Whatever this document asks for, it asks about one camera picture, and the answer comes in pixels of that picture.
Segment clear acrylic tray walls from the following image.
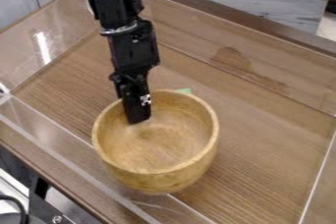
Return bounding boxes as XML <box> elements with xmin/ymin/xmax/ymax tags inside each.
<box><xmin>0</xmin><ymin>0</ymin><xmax>336</xmax><ymax>224</ymax></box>

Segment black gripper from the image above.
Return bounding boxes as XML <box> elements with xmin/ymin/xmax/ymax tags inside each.
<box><xmin>100</xmin><ymin>20</ymin><xmax>160</xmax><ymax>124</ymax></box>

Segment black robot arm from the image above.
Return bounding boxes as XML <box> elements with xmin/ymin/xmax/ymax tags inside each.
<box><xmin>88</xmin><ymin>0</ymin><xmax>160</xmax><ymax>124</ymax></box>

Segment black table leg bracket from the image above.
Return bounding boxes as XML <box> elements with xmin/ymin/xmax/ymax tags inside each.
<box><xmin>28</xmin><ymin>177</ymin><xmax>75</xmax><ymax>224</ymax></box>

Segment brown wooden bowl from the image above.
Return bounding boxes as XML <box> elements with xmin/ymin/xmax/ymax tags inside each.
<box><xmin>92</xmin><ymin>89</ymin><xmax>220</xmax><ymax>195</ymax></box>

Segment green rectangular block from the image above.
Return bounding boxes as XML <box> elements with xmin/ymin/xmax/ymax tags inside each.
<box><xmin>178</xmin><ymin>88</ymin><xmax>192</xmax><ymax>93</ymax></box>

